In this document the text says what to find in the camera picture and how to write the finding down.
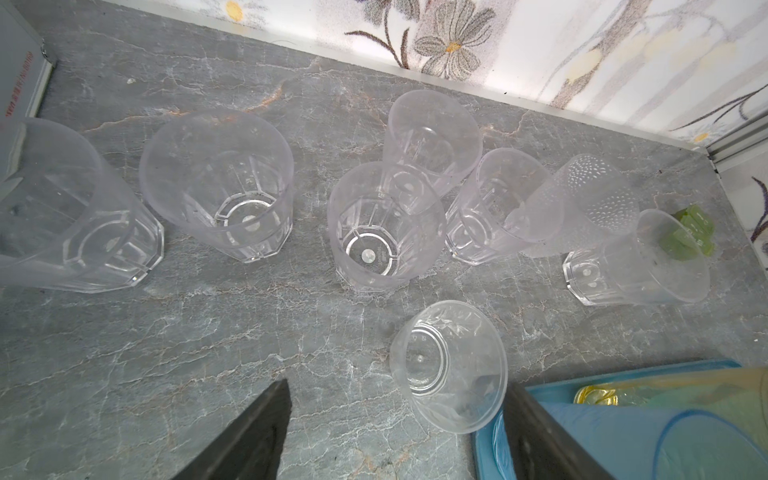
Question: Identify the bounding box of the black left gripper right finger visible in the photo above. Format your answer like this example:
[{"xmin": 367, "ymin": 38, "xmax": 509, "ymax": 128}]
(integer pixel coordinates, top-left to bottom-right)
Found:
[{"xmin": 502, "ymin": 383, "xmax": 612, "ymax": 479}]

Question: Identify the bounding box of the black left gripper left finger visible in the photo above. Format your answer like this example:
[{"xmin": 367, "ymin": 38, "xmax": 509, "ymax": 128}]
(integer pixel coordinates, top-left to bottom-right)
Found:
[{"xmin": 175, "ymin": 379, "xmax": 292, "ymax": 479}]

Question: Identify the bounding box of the blue plastic cup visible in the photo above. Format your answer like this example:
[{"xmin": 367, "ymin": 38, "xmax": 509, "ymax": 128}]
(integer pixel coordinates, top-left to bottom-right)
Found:
[{"xmin": 541, "ymin": 402, "xmax": 767, "ymax": 479}]

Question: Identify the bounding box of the yellow plastic cup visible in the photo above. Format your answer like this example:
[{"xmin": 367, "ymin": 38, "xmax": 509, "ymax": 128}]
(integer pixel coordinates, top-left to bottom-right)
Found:
[{"xmin": 574, "ymin": 367, "xmax": 767, "ymax": 449}]

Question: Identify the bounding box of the teal plastic tray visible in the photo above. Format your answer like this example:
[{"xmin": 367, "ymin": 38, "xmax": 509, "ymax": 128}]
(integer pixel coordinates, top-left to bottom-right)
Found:
[{"xmin": 471, "ymin": 358, "xmax": 745, "ymax": 480}]

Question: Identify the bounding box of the clear small round cup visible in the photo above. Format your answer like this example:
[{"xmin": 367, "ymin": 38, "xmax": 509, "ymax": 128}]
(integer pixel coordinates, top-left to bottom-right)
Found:
[{"xmin": 389, "ymin": 300, "xmax": 508, "ymax": 434}]

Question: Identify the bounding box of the clear faceted cup far right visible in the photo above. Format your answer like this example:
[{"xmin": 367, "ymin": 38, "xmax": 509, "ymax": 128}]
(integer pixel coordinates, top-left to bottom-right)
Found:
[{"xmin": 562, "ymin": 209, "xmax": 711, "ymax": 306}]

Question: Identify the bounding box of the clear faceted cup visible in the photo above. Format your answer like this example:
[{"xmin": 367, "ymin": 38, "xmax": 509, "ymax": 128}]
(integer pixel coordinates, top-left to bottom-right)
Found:
[
  {"xmin": 562, "ymin": 209, "xmax": 711, "ymax": 306},
  {"xmin": 1, "ymin": 118, "xmax": 164, "ymax": 293},
  {"xmin": 327, "ymin": 161, "xmax": 447, "ymax": 292},
  {"xmin": 446, "ymin": 148, "xmax": 565, "ymax": 266},
  {"xmin": 383, "ymin": 89, "xmax": 483, "ymax": 197},
  {"xmin": 139, "ymin": 108, "xmax": 294, "ymax": 263}
]

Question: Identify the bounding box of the clear dotted cup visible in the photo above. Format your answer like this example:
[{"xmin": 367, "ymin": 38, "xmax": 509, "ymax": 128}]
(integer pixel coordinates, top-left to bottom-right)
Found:
[{"xmin": 522, "ymin": 154, "xmax": 639, "ymax": 258}]

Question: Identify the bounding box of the small green block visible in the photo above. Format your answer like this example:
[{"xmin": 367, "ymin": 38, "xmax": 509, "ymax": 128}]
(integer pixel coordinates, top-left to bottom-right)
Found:
[{"xmin": 659, "ymin": 204, "xmax": 715, "ymax": 261}]

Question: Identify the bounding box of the clear faceted cup centre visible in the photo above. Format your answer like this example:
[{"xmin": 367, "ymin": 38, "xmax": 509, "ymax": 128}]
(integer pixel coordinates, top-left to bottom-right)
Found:
[{"xmin": 327, "ymin": 161, "xmax": 447, "ymax": 292}]

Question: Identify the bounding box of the clear faceted cup middle right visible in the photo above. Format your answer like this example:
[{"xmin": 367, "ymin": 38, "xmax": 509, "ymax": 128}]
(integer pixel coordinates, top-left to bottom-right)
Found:
[{"xmin": 446, "ymin": 148, "xmax": 565, "ymax": 266}]

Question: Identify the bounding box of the clear faceted cup far left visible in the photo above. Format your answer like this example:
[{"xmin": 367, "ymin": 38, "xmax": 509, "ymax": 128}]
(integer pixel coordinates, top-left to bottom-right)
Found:
[{"xmin": 1, "ymin": 118, "xmax": 164, "ymax": 293}]

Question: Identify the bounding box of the clear faceted cup back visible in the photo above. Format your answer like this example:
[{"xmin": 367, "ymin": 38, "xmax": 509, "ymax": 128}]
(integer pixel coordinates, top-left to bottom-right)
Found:
[{"xmin": 383, "ymin": 89, "xmax": 483, "ymax": 197}]

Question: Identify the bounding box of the silver aluminium case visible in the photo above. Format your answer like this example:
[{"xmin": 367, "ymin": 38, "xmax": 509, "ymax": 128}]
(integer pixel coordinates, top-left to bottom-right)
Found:
[{"xmin": 1, "ymin": 1, "xmax": 57, "ymax": 181}]

